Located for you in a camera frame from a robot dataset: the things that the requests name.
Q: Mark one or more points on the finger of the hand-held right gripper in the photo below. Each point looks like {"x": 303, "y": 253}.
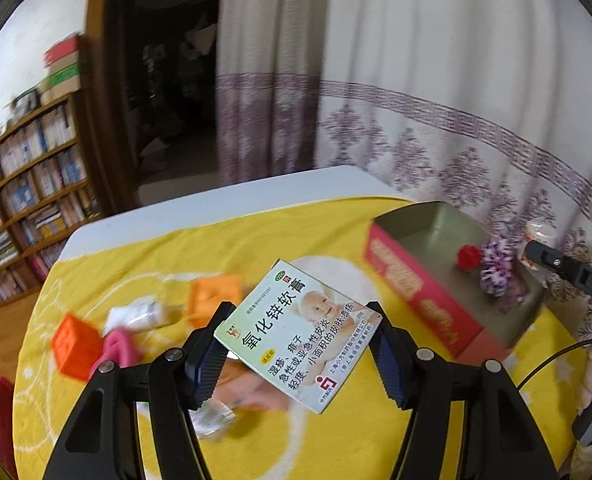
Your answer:
{"x": 566, "y": 265}

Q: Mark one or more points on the yellow patterned towel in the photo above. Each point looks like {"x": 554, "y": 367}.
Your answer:
{"x": 126, "y": 270}

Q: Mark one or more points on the small white bottle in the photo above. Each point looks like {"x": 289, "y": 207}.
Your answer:
{"x": 538, "y": 232}

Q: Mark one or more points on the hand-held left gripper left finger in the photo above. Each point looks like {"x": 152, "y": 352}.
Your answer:
{"x": 211, "y": 360}

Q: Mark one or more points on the wooden bookshelf with books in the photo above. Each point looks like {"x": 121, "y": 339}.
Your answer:
{"x": 26, "y": 200}

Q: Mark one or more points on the white cream tube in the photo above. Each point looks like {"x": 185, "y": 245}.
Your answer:
{"x": 136, "y": 315}

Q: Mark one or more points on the studded orange block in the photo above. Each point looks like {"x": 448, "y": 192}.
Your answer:
{"x": 76, "y": 342}

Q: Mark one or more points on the beige cardboard box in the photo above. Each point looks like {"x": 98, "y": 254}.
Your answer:
{"x": 58, "y": 92}

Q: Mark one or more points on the red cardboard box container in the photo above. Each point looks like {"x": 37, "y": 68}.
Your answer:
{"x": 426, "y": 305}

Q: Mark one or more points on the sheer purple-band curtain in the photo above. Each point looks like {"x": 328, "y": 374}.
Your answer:
{"x": 266, "y": 35}

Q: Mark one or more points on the wooden door frame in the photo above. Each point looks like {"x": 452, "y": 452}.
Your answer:
{"x": 101, "y": 110}

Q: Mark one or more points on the large orange block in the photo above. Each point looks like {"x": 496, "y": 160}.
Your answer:
{"x": 211, "y": 297}

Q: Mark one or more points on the small red ball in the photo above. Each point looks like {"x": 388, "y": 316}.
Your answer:
{"x": 467, "y": 256}

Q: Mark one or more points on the pink plastic clip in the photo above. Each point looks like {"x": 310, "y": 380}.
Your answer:
{"x": 118, "y": 352}

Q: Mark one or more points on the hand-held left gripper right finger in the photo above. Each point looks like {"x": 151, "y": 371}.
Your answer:
{"x": 388, "y": 365}

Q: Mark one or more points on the white ointment box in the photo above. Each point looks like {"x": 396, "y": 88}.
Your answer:
{"x": 286, "y": 335}

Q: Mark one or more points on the white purple-patterned curtain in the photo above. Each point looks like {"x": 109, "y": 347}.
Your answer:
{"x": 451, "y": 60}

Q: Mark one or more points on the green cardboard box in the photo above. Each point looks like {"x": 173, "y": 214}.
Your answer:
{"x": 66, "y": 76}

